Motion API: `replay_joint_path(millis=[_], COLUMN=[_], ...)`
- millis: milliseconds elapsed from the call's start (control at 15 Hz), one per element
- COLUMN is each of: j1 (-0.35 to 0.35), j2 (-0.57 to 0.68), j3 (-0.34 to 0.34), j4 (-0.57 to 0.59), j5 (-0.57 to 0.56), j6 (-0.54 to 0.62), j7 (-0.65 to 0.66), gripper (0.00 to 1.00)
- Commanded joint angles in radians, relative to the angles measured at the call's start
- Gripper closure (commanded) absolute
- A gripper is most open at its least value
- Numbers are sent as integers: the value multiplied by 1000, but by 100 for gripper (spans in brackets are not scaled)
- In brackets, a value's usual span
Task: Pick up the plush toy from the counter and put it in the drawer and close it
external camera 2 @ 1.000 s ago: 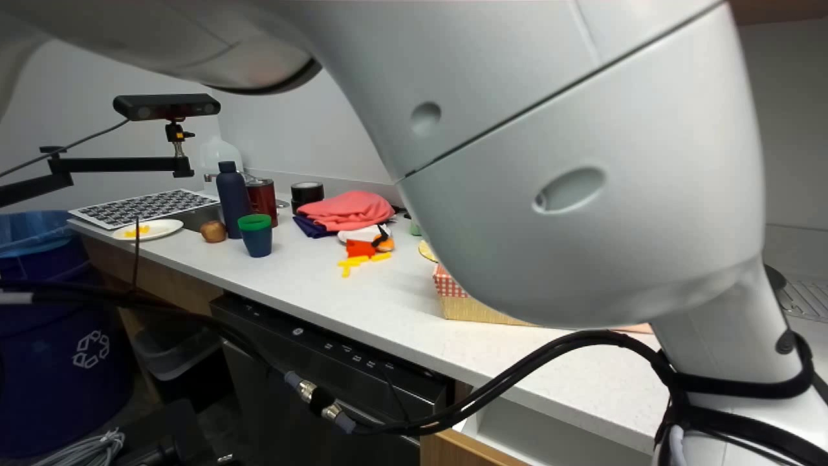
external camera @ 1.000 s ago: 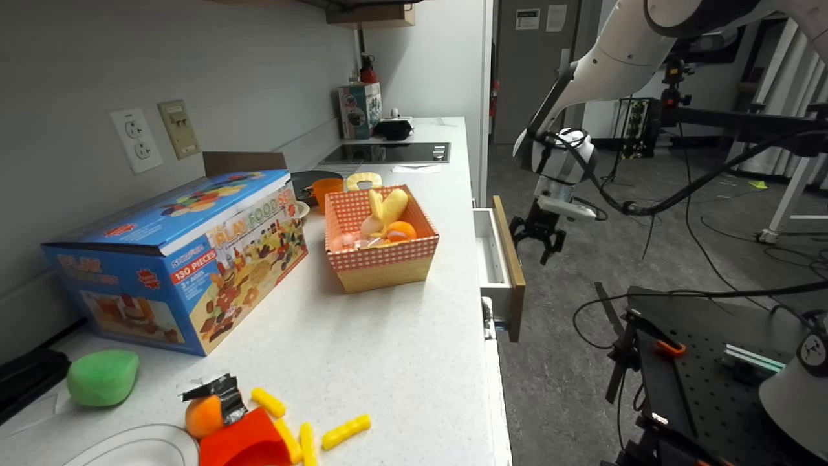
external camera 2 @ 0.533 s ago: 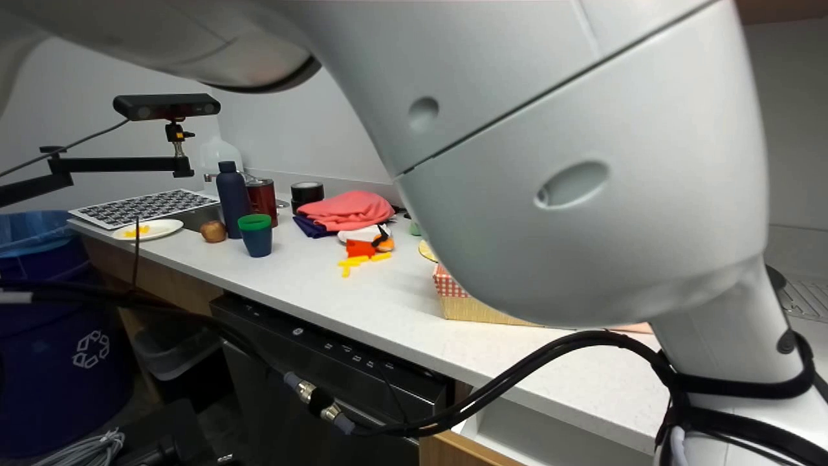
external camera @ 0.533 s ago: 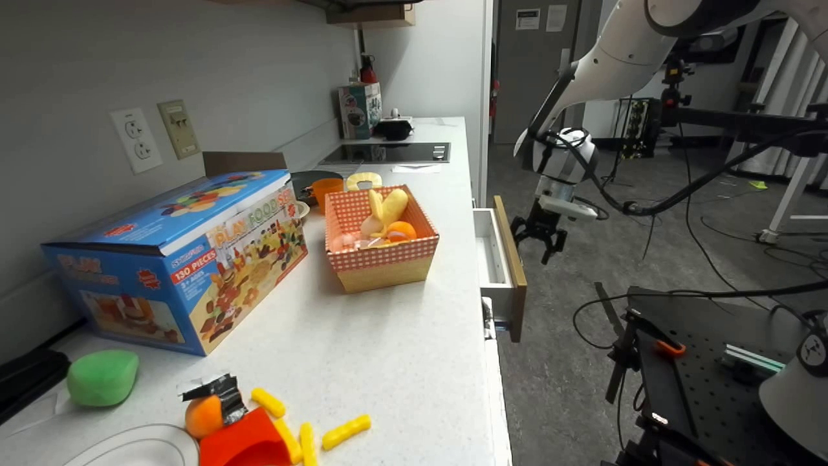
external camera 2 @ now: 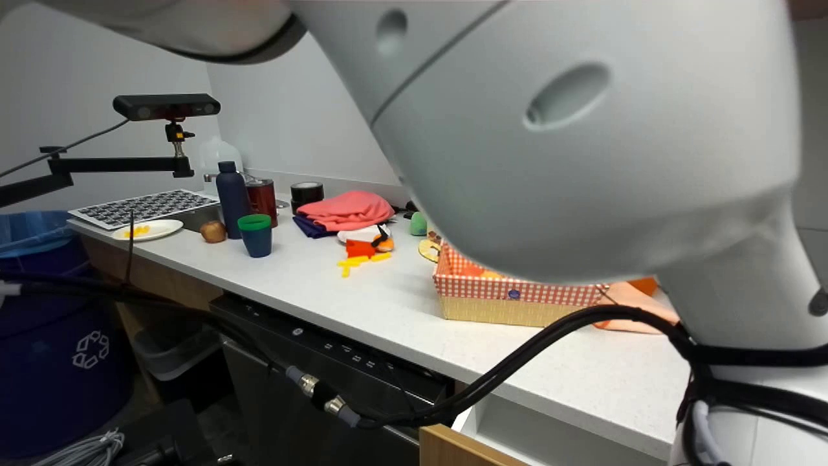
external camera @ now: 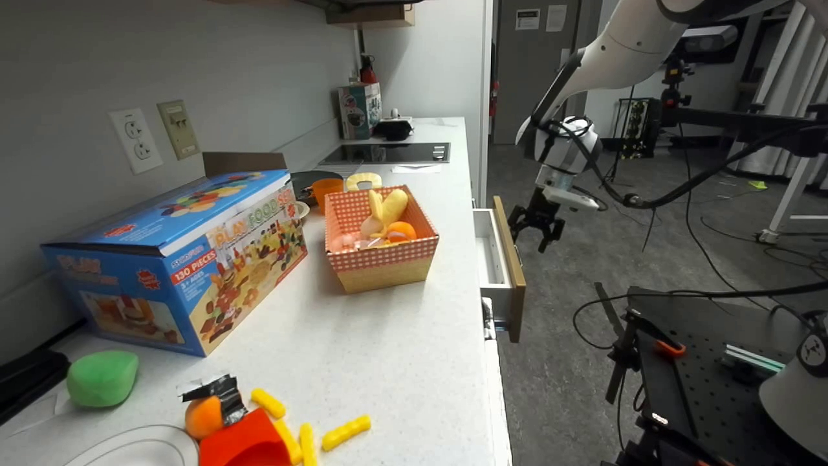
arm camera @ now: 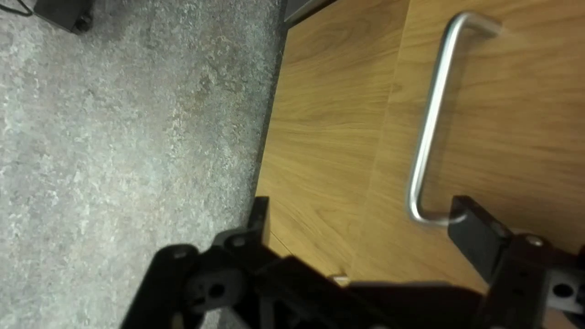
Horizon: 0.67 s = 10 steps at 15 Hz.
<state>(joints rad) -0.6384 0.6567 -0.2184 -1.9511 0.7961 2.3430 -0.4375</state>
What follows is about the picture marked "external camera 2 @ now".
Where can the wooden front kitchen drawer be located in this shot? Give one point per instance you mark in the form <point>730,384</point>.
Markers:
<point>456,448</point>

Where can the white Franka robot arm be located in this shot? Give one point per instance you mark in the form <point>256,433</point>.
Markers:
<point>559,171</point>

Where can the green toy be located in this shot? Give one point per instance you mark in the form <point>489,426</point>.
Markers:
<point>417,223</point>

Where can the yellow toy fry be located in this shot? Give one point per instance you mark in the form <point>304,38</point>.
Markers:
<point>378,254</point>
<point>353,265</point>

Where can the orange black white toy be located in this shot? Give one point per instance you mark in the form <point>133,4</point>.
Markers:
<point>359,235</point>

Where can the red toy fries carton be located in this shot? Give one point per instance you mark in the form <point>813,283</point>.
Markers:
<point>359,250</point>

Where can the orange toy ball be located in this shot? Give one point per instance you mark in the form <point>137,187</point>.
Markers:
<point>466,267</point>

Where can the brown round toy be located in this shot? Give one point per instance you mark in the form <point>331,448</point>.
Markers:
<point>214,232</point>

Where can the yellow toy food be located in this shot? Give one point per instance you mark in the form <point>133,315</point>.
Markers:
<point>136,232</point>

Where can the black pouch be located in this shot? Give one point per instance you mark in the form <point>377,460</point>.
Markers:
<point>409,209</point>

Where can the pink red cloth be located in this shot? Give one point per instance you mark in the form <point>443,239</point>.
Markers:
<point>346,212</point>

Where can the dark blue cloth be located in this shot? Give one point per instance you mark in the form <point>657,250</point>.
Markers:
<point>308,228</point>

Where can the black tape roll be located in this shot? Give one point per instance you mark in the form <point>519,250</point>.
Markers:
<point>307,197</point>

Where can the red can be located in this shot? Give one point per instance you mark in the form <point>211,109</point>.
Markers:
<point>261,200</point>

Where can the blue cup green lid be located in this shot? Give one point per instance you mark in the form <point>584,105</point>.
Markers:
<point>256,239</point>

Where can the dark blue bottle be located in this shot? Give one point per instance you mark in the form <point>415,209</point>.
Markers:
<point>230,197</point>

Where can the dark steel dishwasher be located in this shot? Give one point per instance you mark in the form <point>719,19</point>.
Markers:
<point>285,416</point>

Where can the orange cup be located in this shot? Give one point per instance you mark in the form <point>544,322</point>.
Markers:
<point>646,285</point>

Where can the peach cloth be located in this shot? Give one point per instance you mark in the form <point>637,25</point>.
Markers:
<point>637,315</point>

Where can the wooden base cabinet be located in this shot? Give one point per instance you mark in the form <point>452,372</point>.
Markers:
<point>157,281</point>

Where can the dish drying rack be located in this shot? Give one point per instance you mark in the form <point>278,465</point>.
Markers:
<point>144,209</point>

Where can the blue recycling bin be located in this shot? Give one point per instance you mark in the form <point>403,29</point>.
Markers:
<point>53,372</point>

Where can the black stereo camera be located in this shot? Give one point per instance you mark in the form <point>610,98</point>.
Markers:
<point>164,108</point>

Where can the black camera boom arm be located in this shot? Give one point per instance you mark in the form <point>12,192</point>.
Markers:
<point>111,165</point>

